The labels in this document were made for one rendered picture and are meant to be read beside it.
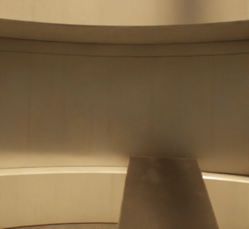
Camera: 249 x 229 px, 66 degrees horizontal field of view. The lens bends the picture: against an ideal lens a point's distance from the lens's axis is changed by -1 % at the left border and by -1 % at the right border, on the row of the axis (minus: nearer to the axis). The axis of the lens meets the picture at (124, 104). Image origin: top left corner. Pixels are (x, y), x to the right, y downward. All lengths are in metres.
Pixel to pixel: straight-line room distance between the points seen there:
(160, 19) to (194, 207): 0.33
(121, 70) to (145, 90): 0.08
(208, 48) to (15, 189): 0.52
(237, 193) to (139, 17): 0.40
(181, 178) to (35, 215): 0.32
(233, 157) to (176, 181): 0.15
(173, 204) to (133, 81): 0.27
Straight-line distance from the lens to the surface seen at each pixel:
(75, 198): 0.48
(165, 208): 0.36
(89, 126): 0.47
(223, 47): 0.50
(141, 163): 0.44
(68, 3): 0.42
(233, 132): 0.49
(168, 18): 0.40
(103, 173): 0.45
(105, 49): 0.48
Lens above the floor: 0.26
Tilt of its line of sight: 1 degrees up
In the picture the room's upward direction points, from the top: 1 degrees clockwise
